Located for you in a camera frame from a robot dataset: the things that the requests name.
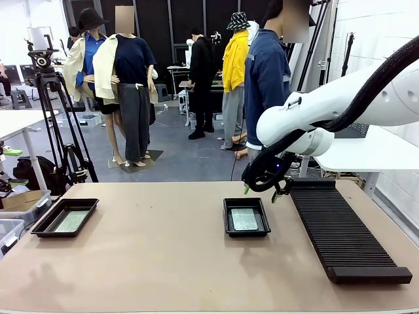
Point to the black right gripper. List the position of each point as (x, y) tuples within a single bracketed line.
[(283, 171)]

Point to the green printed circuit board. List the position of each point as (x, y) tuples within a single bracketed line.
[(245, 219), (72, 221)]

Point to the black ESD tray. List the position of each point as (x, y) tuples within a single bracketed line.
[(263, 219), (42, 229)]

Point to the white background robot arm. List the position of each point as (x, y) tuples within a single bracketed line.
[(189, 49)]

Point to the black slotted board rack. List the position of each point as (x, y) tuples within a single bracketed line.
[(343, 235)]

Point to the grey woven plastic basket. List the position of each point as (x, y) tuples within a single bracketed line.
[(353, 131)]

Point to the person in denim jacket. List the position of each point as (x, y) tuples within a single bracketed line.
[(265, 81)]

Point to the white side table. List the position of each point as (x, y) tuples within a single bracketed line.
[(376, 153)]

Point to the background work table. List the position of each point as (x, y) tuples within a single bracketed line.
[(183, 84)]

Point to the background person black clothes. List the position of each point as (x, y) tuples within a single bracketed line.
[(203, 72)]

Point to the mannequin yellow jacket grey pants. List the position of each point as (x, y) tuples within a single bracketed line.
[(234, 59)]

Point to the grey plastic stool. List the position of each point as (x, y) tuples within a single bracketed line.
[(161, 91)]

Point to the black folded stand poles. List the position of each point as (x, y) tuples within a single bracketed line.
[(314, 42)]

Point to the mannequin in white hoodie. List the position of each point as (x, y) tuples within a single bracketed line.
[(252, 32)]

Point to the black light stand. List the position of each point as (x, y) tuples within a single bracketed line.
[(348, 55)]

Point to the black white bucket hat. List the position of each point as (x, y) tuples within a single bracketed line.
[(237, 22)]

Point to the mannequin navy tee cream jacket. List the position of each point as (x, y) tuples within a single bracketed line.
[(132, 59)]

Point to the clear floor storage box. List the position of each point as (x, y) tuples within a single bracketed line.
[(88, 119)]

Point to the clear plastic bin with cardboard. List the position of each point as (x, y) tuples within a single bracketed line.
[(39, 204)]

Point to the mannequin blue shirt cream jacket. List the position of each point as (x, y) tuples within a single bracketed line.
[(90, 49)]

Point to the black equipment bag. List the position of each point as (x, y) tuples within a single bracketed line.
[(32, 170)]

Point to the brown cardboard piece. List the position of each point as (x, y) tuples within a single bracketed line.
[(23, 198)]

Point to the black brimmed hat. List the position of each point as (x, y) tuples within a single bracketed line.
[(90, 19)]

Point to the background person dark hair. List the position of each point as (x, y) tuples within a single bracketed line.
[(74, 32)]

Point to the green flat item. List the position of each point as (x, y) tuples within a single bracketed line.
[(13, 152)]

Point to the white work table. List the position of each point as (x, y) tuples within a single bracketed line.
[(19, 119)]

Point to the dark step stool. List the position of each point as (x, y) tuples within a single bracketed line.
[(21, 98)]

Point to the seated background person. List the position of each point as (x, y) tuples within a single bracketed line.
[(4, 81)]

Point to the dark mannequin base plate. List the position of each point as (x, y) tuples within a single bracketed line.
[(154, 155)]

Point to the black camera tripod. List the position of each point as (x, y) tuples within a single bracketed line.
[(73, 163)]

